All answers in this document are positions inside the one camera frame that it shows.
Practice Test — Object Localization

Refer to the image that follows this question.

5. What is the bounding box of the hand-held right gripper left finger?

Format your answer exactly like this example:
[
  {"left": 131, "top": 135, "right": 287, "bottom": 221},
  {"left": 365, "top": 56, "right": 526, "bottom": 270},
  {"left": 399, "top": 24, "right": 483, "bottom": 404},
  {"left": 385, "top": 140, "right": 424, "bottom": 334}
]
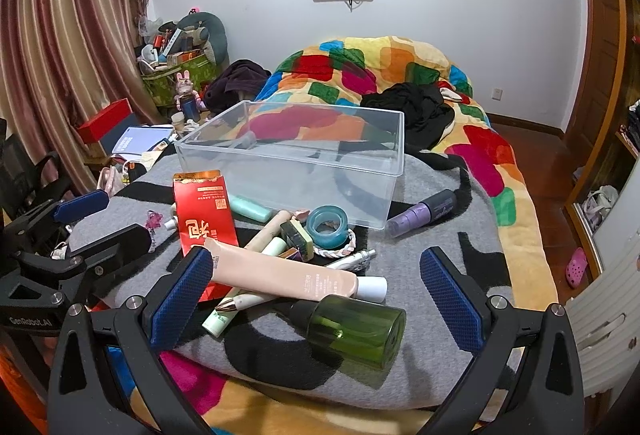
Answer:
[{"left": 47, "top": 246, "right": 216, "bottom": 435}]

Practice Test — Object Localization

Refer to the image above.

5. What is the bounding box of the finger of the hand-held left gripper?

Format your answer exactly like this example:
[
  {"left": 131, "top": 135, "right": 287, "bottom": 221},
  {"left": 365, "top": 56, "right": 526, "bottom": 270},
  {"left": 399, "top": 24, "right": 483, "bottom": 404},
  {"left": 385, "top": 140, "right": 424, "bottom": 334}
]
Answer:
[
  {"left": 2, "top": 190, "right": 111, "bottom": 241},
  {"left": 15, "top": 223, "right": 153, "bottom": 286}
]

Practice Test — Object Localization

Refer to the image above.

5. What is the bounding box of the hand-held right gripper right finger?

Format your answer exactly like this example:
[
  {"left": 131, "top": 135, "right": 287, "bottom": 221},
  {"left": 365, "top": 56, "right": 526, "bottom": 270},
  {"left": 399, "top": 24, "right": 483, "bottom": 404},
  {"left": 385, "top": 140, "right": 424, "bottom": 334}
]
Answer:
[{"left": 420, "top": 247, "right": 586, "bottom": 435}]

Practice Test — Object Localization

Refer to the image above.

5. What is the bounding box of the red paper packet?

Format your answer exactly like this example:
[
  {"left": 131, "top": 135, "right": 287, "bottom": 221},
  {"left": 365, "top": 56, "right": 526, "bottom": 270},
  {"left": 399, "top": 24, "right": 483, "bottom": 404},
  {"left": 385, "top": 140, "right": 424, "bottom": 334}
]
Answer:
[{"left": 172, "top": 170, "right": 238, "bottom": 303}]

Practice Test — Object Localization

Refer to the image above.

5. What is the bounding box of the purple spray bottle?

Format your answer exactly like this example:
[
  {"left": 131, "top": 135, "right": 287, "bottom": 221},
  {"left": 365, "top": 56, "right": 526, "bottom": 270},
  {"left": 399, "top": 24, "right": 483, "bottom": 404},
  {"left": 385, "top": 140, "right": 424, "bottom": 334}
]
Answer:
[{"left": 386, "top": 189, "right": 458, "bottom": 238}]

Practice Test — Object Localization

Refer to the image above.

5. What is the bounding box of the large beige cream tube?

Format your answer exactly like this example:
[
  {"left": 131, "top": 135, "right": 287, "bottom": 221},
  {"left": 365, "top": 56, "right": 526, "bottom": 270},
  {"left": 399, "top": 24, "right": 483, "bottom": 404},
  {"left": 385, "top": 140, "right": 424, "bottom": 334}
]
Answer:
[{"left": 202, "top": 237, "right": 388, "bottom": 303}]

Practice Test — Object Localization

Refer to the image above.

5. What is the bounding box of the green spray bottle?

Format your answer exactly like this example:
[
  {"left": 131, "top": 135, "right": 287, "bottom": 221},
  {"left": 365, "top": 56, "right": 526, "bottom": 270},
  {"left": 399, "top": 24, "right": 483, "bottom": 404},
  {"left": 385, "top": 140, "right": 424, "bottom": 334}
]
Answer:
[{"left": 272, "top": 294, "right": 407, "bottom": 371}]

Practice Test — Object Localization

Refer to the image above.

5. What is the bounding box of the teal tape roll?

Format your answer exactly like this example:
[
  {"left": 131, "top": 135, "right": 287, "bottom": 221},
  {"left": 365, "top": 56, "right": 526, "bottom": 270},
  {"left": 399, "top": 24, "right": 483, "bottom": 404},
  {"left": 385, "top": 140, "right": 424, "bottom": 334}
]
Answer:
[{"left": 306, "top": 205, "right": 350, "bottom": 247}]

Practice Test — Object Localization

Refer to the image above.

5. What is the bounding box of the clear plastic storage box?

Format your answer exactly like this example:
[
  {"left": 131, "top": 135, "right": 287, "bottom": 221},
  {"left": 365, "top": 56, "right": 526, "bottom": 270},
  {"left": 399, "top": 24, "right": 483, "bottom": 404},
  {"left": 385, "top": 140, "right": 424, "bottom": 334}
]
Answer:
[{"left": 172, "top": 100, "right": 406, "bottom": 231}]

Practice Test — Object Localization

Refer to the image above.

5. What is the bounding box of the grey and black blanket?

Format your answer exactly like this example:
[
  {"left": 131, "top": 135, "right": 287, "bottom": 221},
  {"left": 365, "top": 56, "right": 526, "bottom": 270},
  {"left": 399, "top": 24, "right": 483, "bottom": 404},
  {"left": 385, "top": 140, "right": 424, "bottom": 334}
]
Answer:
[{"left": 65, "top": 150, "right": 516, "bottom": 391}]

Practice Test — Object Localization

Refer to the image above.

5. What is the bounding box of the pink bag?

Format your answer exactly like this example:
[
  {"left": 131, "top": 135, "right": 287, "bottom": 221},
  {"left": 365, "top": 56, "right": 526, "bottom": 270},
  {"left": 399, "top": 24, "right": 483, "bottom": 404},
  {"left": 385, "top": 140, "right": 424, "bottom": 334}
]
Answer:
[{"left": 97, "top": 166, "right": 126, "bottom": 196}]

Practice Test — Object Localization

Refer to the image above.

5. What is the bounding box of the light green tube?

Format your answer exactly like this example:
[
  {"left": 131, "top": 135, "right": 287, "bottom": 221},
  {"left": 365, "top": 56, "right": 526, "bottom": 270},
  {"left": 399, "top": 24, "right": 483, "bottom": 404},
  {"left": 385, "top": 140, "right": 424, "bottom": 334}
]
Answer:
[{"left": 201, "top": 305, "right": 238, "bottom": 338}]

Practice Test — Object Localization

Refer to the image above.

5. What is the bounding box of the cream pen with gold tip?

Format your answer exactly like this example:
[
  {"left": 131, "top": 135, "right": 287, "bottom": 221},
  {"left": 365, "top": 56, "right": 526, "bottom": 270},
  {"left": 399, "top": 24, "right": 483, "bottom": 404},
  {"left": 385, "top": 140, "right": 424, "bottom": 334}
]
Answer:
[{"left": 215, "top": 292, "right": 276, "bottom": 313}]

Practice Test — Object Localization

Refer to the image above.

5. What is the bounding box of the black chair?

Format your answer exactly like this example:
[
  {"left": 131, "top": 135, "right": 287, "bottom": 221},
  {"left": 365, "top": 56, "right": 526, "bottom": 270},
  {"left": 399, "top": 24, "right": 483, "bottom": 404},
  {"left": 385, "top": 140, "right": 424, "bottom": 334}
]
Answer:
[{"left": 0, "top": 117, "right": 73, "bottom": 216}]

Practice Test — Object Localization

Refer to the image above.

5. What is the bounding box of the blue notebook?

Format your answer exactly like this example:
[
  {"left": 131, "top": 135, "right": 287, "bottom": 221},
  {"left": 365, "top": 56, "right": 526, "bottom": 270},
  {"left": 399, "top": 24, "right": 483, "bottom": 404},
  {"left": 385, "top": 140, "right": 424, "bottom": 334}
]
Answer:
[{"left": 111, "top": 126, "right": 173, "bottom": 156}]

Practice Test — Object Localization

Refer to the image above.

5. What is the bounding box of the red box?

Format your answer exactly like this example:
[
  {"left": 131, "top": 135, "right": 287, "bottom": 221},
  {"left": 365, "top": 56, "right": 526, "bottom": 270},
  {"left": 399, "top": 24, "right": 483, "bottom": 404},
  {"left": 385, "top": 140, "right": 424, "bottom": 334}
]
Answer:
[{"left": 77, "top": 98, "right": 133, "bottom": 143}]

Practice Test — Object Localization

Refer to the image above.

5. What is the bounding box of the beige cylinder cosmetic stick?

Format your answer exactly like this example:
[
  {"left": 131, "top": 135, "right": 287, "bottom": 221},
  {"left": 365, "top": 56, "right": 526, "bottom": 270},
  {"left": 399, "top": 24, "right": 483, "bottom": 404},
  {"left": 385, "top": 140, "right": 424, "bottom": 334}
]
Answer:
[{"left": 244, "top": 210, "right": 293, "bottom": 252}]

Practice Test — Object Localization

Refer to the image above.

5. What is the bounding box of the white cosmetic pen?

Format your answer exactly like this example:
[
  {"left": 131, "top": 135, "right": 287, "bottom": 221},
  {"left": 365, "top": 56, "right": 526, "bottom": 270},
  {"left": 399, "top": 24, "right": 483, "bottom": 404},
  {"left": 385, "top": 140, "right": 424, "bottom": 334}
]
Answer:
[{"left": 325, "top": 249, "right": 377, "bottom": 271}]

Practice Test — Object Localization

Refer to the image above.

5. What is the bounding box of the mint green tube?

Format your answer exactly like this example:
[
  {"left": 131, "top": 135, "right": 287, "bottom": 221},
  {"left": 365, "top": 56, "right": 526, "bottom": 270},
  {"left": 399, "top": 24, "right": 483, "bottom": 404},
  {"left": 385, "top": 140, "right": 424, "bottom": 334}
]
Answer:
[{"left": 229, "top": 194, "right": 273, "bottom": 222}]

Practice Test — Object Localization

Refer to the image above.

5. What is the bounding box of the small square compact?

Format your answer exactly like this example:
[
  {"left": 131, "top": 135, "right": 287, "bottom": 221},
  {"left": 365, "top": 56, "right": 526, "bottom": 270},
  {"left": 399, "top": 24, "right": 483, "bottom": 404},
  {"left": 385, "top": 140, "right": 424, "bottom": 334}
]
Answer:
[{"left": 280, "top": 219, "right": 315, "bottom": 261}]

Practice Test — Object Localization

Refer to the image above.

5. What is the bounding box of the pink clog shoe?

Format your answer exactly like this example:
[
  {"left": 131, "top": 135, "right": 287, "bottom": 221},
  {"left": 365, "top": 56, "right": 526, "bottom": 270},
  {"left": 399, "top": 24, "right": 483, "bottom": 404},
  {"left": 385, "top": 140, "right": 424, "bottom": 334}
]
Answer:
[{"left": 565, "top": 247, "right": 588, "bottom": 288}]

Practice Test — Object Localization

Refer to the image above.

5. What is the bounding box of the colourful patchwork blanket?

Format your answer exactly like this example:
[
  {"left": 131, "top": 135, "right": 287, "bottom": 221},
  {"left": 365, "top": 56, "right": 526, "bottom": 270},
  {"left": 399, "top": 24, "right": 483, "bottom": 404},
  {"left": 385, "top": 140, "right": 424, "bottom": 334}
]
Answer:
[{"left": 90, "top": 35, "right": 563, "bottom": 435}]

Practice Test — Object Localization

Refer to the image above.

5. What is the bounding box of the pink rabbit doll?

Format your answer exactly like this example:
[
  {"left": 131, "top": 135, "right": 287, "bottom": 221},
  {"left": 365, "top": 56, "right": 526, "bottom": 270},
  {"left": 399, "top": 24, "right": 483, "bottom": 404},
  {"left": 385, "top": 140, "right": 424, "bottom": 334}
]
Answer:
[{"left": 172, "top": 71, "right": 203, "bottom": 118}]

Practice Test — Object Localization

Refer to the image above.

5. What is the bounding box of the pink brown curtain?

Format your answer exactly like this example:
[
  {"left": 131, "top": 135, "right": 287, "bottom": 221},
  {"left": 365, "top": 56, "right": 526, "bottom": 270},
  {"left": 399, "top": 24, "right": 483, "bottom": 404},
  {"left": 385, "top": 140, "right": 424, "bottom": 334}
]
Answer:
[{"left": 0, "top": 0, "right": 151, "bottom": 196}]

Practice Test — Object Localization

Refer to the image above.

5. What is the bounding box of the green storage bag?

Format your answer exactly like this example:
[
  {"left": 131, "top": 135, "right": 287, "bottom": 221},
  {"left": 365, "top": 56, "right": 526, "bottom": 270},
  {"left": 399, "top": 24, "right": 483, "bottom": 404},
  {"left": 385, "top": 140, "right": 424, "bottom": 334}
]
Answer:
[{"left": 140, "top": 52, "right": 223, "bottom": 108}]

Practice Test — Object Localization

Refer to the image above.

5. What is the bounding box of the white bag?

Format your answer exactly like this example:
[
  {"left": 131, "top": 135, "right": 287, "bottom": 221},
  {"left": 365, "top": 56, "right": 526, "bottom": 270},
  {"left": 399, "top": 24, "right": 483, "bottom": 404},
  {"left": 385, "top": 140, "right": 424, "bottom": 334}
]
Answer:
[{"left": 582, "top": 185, "right": 620, "bottom": 231}]

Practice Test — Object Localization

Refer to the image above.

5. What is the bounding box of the dark purple clothing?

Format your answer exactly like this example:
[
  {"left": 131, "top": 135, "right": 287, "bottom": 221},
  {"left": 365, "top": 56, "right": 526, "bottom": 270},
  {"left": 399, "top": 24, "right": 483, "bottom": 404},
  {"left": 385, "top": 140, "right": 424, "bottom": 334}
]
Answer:
[{"left": 204, "top": 60, "right": 273, "bottom": 113}]

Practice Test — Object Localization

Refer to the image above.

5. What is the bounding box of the black clothing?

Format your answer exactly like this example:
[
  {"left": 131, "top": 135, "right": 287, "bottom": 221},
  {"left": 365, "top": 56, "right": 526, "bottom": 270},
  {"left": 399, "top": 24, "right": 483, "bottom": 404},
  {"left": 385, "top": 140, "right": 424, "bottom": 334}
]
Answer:
[{"left": 360, "top": 82, "right": 456, "bottom": 150}]

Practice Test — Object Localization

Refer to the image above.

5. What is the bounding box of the wooden wardrobe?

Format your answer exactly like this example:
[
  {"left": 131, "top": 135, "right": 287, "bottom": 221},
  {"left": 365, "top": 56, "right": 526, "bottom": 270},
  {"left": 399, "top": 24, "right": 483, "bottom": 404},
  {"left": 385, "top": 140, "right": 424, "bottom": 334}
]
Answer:
[{"left": 567, "top": 105, "right": 640, "bottom": 276}]

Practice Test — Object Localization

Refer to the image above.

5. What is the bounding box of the grey neck pillow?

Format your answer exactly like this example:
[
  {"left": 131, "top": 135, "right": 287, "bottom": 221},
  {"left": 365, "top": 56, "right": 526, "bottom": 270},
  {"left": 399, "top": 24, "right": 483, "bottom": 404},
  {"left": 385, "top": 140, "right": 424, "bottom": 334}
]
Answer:
[{"left": 177, "top": 11, "right": 230, "bottom": 66}]

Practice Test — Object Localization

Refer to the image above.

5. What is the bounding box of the wooden door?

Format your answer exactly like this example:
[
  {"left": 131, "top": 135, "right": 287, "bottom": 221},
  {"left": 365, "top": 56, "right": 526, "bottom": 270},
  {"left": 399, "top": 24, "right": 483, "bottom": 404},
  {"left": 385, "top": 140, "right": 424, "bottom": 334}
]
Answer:
[{"left": 565, "top": 0, "right": 626, "bottom": 150}]

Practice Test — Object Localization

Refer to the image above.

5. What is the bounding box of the braided rope bracelet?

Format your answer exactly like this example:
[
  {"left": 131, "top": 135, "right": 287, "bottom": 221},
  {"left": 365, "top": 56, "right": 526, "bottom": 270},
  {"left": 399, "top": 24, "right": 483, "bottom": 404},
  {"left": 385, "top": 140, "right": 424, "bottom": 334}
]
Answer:
[{"left": 312, "top": 227, "right": 357, "bottom": 260}]

